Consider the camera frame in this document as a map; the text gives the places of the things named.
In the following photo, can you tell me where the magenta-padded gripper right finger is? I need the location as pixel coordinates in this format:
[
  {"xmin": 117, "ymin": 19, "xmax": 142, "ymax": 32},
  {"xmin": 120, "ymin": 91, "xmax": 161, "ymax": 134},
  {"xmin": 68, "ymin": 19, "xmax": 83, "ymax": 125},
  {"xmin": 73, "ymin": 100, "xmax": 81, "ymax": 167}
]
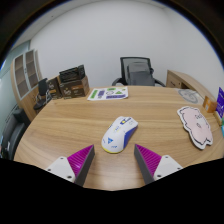
[{"xmin": 133, "ymin": 143, "xmax": 184, "ymax": 185}]

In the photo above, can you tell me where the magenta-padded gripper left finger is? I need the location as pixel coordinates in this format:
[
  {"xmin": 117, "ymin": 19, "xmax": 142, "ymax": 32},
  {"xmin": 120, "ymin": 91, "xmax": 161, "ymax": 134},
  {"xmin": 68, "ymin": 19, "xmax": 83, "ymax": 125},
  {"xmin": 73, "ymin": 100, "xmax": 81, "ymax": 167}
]
[{"xmin": 44, "ymin": 143, "xmax": 96, "ymax": 187}]

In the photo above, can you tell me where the white blue yellow computer mouse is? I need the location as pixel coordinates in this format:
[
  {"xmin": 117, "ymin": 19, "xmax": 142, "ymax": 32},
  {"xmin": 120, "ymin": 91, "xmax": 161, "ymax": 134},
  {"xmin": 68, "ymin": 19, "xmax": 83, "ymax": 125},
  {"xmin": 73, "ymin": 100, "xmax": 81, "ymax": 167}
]
[{"xmin": 100, "ymin": 115, "xmax": 139, "ymax": 155}]

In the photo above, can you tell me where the pink pig-shaped mouse pad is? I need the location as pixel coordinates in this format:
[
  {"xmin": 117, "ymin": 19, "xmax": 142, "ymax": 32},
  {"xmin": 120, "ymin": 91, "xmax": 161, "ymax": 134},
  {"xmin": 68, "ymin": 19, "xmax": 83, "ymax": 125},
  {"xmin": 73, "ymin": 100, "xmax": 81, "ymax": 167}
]
[{"xmin": 176, "ymin": 105, "xmax": 214, "ymax": 151}]

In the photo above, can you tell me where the black leather armchair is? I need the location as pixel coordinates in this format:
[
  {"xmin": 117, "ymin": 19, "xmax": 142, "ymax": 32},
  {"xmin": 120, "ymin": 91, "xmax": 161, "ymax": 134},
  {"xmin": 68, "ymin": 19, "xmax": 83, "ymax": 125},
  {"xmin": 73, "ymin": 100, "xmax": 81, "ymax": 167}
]
[{"xmin": 0, "ymin": 108, "xmax": 32, "ymax": 161}]

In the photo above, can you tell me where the brown cardboard box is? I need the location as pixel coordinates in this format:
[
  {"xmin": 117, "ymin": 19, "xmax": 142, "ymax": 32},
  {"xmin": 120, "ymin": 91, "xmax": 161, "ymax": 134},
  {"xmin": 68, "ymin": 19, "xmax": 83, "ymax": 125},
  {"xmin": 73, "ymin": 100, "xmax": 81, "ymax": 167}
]
[{"xmin": 58, "ymin": 75, "xmax": 90, "ymax": 100}]

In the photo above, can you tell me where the white sticker sheet green purple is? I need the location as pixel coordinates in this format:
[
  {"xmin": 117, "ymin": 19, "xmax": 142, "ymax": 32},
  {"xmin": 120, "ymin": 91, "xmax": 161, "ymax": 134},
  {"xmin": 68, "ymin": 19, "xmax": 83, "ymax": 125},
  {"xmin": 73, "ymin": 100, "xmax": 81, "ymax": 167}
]
[{"xmin": 86, "ymin": 86, "xmax": 129, "ymax": 102}]

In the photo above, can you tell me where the small dark brown box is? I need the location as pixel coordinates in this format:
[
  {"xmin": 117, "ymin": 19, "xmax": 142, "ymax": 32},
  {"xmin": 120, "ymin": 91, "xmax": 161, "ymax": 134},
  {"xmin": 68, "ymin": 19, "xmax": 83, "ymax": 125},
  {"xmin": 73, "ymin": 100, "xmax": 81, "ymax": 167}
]
[{"xmin": 46, "ymin": 77, "xmax": 64, "ymax": 100}]

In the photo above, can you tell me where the small black chair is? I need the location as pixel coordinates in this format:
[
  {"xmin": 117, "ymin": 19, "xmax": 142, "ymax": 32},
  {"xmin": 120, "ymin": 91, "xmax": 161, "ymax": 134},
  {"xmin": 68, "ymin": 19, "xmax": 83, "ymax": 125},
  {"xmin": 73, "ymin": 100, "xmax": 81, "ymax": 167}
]
[{"xmin": 33, "ymin": 77, "xmax": 53, "ymax": 111}]

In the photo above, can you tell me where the wooden side desk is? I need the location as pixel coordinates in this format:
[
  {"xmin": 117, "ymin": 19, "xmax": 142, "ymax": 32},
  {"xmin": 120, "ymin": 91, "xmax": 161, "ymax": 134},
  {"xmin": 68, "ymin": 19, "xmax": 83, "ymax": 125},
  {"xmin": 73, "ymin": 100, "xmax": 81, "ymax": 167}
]
[{"xmin": 165, "ymin": 69, "xmax": 216, "ymax": 101}]

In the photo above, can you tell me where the grey backpack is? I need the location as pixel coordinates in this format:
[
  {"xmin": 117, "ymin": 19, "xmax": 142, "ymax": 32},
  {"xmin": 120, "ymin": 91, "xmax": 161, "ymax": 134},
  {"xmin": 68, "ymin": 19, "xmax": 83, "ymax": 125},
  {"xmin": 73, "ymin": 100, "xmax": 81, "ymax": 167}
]
[{"xmin": 125, "ymin": 61, "xmax": 156, "ymax": 87}]

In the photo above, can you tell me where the black ribbed box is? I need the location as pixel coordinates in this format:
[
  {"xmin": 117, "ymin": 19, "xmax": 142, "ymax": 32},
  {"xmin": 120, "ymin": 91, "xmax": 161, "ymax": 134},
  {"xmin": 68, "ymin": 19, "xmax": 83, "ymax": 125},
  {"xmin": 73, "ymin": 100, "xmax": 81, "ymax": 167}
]
[{"xmin": 58, "ymin": 64, "xmax": 86, "ymax": 84}]

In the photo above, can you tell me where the purple hanging package card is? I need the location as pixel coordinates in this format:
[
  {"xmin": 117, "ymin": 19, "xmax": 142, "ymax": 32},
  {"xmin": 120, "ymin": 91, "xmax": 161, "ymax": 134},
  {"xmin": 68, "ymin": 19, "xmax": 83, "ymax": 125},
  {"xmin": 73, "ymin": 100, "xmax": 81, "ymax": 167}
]
[{"xmin": 214, "ymin": 87, "xmax": 224, "ymax": 119}]

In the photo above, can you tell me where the black mesh office chair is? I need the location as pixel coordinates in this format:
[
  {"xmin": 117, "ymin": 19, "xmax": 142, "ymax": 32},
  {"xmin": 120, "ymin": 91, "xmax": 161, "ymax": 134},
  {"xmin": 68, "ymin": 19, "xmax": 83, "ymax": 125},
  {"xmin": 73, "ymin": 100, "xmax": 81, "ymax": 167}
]
[{"xmin": 111, "ymin": 56, "xmax": 167, "ymax": 88}]

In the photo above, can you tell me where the wooden shelf unit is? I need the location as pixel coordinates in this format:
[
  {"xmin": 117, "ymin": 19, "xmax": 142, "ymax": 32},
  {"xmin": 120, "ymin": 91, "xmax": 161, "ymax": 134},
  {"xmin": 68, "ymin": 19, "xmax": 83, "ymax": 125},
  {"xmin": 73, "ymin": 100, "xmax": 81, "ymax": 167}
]
[{"xmin": 9, "ymin": 49, "xmax": 44, "ymax": 121}]

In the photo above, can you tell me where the clear mat grey ring print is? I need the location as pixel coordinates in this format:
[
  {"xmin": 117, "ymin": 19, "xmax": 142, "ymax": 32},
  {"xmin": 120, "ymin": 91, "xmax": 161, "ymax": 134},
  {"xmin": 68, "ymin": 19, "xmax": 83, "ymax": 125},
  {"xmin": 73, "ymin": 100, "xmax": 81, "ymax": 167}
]
[{"xmin": 177, "ymin": 88, "xmax": 204, "ymax": 105}]

